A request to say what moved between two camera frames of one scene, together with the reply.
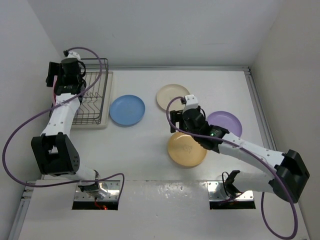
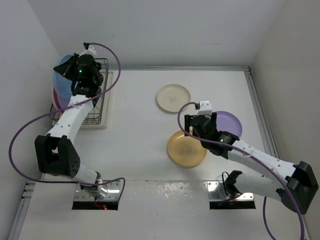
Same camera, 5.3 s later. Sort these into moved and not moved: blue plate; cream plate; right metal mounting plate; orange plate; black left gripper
Moved: blue plate; black left gripper
Not moved: orange plate; right metal mounting plate; cream plate
